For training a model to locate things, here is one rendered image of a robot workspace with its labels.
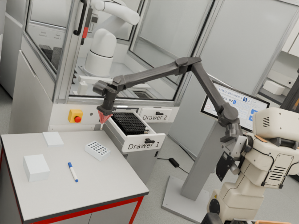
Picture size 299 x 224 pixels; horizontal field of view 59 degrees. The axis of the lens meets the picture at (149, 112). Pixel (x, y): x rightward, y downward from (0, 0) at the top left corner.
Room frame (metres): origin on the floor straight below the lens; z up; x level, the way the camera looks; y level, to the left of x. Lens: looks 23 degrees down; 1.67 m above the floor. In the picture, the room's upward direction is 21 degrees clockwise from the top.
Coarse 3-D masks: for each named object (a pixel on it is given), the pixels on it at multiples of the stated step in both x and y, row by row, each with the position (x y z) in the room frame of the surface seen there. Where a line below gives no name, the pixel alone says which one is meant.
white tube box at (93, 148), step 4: (88, 144) 1.27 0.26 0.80; (92, 144) 1.29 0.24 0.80; (96, 144) 1.30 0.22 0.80; (100, 144) 1.32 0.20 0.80; (88, 148) 1.25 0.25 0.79; (92, 148) 1.25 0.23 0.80; (96, 148) 1.27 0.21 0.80; (100, 148) 1.29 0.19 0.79; (104, 148) 1.30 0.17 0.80; (88, 152) 1.25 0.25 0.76; (92, 152) 1.24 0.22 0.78; (96, 152) 1.23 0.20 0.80; (100, 152) 1.24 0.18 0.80; (104, 152) 1.26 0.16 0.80; (108, 152) 1.27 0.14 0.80; (96, 156) 1.23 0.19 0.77; (100, 156) 1.22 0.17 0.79; (104, 156) 1.24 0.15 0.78; (108, 156) 1.29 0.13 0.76; (100, 160) 1.22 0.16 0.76
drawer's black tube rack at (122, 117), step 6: (114, 114) 1.55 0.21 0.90; (120, 114) 1.59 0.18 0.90; (126, 114) 1.62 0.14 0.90; (132, 114) 1.65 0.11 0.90; (114, 120) 1.53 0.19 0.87; (120, 120) 1.51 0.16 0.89; (126, 120) 1.54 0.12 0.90; (132, 120) 1.57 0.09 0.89; (138, 120) 1.59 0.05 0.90; (120, 126) 1.48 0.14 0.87; (126, 126) 1.46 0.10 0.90; (132, 126) 1.48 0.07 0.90; (138, 126) 1.52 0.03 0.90; (144, 126) 1.55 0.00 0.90; (126, 132) 1.42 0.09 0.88; (132, 132) 1.46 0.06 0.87; (138, 132) 1.49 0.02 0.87
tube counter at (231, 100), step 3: (231, 99) 2.15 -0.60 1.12; (231, 102) 2.13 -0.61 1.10; (234, 102) 2.14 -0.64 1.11; (237, 102) 2.14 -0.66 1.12; (240, 102) 2.14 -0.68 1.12; (237, 105) 2.12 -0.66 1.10; (240, 105) 2.13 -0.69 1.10; (243, 105) 2.13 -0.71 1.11; (246, 105) 2.14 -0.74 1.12; (249, 105) 2.14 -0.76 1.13; (246, 108) 2.12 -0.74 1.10; (249, 108) 2.12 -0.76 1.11
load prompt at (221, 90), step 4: (220, 88) 2.19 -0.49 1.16; (224, 88) 2.20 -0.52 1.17; (224, 92) 2.18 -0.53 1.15; (228, 92) 2.18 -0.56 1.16; (232, 92) 2.19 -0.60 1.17; (232, 96) 2.16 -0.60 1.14; (236, 96) 2.17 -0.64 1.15; (240, 96) 2.18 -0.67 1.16; (244, 96) 2.18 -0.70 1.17; (244, 100) 2.16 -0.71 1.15; (248, 100) 2.17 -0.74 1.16
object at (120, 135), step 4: (104, 116) 1.54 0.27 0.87; (108, 120) 1.49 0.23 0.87; (112, 120) 1.47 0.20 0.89; (108, 124) 1.48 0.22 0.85; (112, 124) 1.46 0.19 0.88; (116, 124) 1.44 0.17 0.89; (144, 124) 1.61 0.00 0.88; (112, 128) 1.44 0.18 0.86; (116, 128) 1.42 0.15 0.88; (116, 132) 1.40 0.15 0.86; (120, 132) 1.38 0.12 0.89; (148, 132) 1.56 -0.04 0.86; (152, 132) 1.53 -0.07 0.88; (116, 136) 1.39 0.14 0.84; (120, 136) 1.37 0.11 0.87; (124, 136) 1.34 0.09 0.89; (120, 140) 1.36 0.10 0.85; (124, 140) 1.33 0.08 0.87
